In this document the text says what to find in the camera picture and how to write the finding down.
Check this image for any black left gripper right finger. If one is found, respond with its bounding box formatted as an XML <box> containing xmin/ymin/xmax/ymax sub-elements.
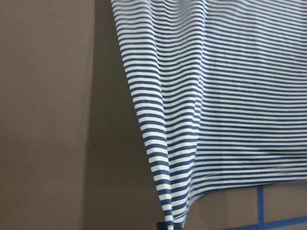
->
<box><xmin>173</xmin><ymin>223</ymin><xmax>182</xmax><ymax>230</ymax></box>

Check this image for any brown paper table mat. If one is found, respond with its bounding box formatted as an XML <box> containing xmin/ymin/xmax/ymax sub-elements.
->
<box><xmin>0</xmin><ymin>0</ymin><xmax>307</xmax><ymax>230</ymax></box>

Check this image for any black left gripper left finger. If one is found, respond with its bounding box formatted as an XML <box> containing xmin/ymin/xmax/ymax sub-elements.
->
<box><xmin>156</xmin><ymin>222</ymin><xmax>167</xmax><ymax>230</ymax></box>

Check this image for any navy white striped polo shirt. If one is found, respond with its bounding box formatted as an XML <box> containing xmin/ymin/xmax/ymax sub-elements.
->
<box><xmin>111</xmin><ymin>0</ymin><xmax>307</xmax><ymax>230</ymax></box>

